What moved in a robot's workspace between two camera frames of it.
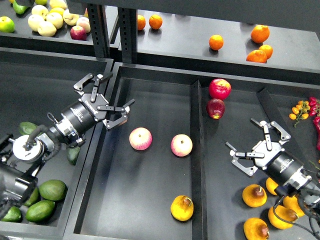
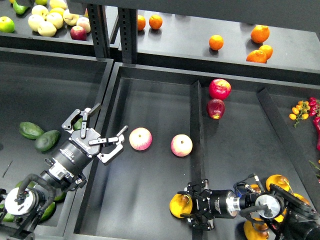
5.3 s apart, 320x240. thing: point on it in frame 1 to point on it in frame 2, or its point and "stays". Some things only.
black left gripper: x=90 y=107 to x=80 y=147
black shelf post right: x=128 y=26 stays
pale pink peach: x=84 y=22 stays
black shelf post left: x=97 y=19 stays
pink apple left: x=140 y=138 stays
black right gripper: x=283 y=167 to x=210 y=204
